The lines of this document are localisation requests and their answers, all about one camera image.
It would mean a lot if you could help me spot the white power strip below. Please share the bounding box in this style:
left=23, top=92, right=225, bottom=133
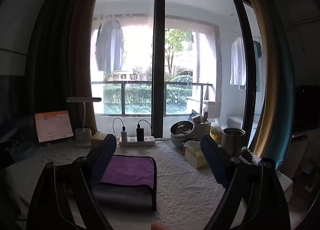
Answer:
left=118, top=135, right=156, bottom=147

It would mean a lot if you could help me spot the grey towel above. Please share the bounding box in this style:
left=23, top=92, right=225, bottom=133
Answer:
left=91, top=156, right=157, bottom=211

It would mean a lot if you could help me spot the grey hanging shirt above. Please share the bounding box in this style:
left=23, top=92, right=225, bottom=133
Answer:
left=95, top=19, right=125, bottom=73

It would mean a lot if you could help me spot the small yellow box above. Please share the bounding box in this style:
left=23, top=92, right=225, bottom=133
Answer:
left=90, top=132, right=107, bottom=147

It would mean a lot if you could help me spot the purple towel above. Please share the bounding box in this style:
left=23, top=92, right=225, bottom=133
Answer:
left=100, top=155, right=156, bottom=187

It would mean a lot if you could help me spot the white hanging shirt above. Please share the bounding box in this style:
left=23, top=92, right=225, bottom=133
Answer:
left=230, top=37, right=247, bottom=90

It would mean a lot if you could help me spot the dark grey curtain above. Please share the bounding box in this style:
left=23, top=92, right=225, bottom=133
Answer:
left=24, top=0, right=88, bottom=135

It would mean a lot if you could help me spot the white perforated utensil basket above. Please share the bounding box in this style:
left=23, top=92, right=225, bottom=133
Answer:
left=191, top=112, right=212, bottom=141

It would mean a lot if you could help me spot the stainless steel bowl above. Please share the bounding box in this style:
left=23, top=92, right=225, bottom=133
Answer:
left=170, top=120, right=195, bottom=136

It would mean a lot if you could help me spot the tablet with lit screen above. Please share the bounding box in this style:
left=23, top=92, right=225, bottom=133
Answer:
left=34, top=110, right=74, bottom=143

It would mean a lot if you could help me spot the white desk lamp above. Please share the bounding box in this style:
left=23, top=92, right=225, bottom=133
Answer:
left=66, top=97, right=102, bottom=148

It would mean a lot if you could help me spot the blue round dish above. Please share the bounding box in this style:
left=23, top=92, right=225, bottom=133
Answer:
left=11, top=141, right=34, bottom=161

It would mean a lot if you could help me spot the yellow tissue pack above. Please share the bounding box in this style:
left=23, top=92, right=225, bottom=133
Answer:
left=183, top=140, right=208, bottom=169

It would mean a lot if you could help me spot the tan curtain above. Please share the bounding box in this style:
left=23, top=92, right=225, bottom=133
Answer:
left=69, top=0, right=107, bottom=135

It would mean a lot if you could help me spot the black charger with cable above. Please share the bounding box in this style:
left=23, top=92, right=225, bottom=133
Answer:
left=136, top=119, right=152, bottom=142

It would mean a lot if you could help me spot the white charger with cable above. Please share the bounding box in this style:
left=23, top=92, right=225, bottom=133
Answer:
left=112, top=117, right=129, bottom=142

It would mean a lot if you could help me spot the teal curtain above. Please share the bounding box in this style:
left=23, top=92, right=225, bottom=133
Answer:
left=260, top=0, right=296, bottom=170

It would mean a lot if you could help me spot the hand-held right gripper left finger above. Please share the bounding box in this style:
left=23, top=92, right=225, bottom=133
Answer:
left=26, top=133, right=117, bottom=230

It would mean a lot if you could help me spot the white textured table cloth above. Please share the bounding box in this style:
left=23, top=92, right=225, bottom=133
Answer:
left=2, top=138, right=293, bottom=230

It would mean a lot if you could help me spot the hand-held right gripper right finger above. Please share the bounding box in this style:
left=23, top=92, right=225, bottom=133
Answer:
left=200, top=133, right=293, bottom=230

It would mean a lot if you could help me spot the stainless steel tumbler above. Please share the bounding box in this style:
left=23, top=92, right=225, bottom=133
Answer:
left=220, top=127, right=246, bottom=158

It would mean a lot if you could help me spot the balcony glass railing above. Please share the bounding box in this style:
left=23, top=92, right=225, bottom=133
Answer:
left=91, top=81, right=213, bottom=115

